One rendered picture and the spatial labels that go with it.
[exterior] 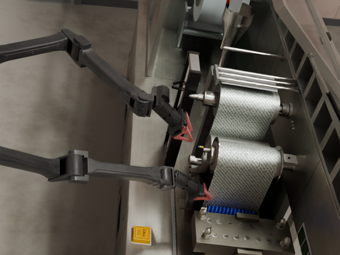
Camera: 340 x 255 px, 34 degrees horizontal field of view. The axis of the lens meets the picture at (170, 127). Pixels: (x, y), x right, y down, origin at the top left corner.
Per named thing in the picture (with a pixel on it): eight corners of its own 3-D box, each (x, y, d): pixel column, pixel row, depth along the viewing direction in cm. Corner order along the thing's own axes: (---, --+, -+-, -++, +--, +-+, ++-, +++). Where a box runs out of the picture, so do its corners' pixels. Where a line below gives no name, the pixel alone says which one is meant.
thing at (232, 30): (193, 101, 299) (220, 9, 262) (218, 105, 301) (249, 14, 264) (195, 118, 288) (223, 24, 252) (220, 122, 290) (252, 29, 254)
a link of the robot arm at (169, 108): (149, 110, 197) (161, 102, 195) (150, 98, 203) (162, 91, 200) (161, 122, 201) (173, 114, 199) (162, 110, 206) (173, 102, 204)
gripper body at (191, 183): (192, 203, 218) (178, 195, 214) (190, 184, 225) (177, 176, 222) (203, 195, 214) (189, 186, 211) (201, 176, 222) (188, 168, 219)
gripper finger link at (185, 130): (184, 149, 207) (169, 134, 202) (184, 136, 212) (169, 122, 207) (199, 141, 204) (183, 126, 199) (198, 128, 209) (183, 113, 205)
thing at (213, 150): (205, 156, 221) (210, 141, 217) (210, 157, 221) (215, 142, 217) (207, 168, 214) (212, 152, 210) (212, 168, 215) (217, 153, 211)
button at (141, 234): (132, 228, 225) (133, 224, 223) (149, 230, 226) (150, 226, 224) (132, 242, 220) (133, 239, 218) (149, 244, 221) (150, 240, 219)
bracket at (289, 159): (281, 156, 220) (282, 152, 219) (294, 157, 221) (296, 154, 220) (283, 164, 216) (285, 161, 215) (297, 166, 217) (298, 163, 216)
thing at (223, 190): (202, 206, 227) (213, 175, 215) (256, 212, 230) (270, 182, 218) (202, 207, 226) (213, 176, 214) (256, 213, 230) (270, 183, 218)
